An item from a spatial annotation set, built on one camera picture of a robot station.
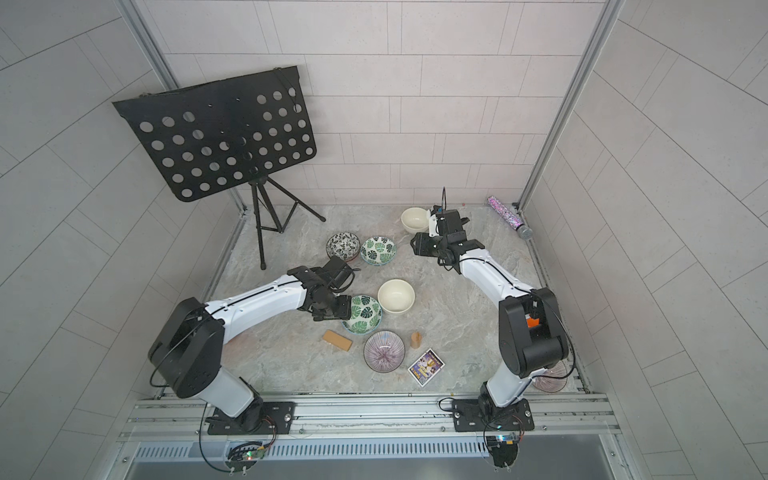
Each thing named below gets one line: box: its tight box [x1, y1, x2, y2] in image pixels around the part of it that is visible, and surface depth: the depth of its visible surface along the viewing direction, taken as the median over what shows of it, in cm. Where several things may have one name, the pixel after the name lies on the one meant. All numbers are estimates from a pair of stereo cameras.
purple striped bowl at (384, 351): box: [363, 330, 406, 373], surface depth 82 cm
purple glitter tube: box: [487, 195, 533, 240], surface depth 110 cm
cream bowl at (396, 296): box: [377, 278, 416, 314], surface depth 91 cm
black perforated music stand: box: [113, 66, 326, 270], surface depth 77 cm
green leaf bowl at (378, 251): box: [360, 236, 397, 267], surface depth 103 cm
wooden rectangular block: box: [322, 329, 353, 352], surface depth 85 cm
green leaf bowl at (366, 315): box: [342, 295, 383, 335], surface depth 88 cm
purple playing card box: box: [407, 348, 446, 388], surface depth 79 cm
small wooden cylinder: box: [410, 331, 422, 349], surface depth 81 cm
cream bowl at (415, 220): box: [400, 207, 430, 233], surface depth 111 cm
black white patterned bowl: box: [326, 232, 361, 262], surface depth 102 cm
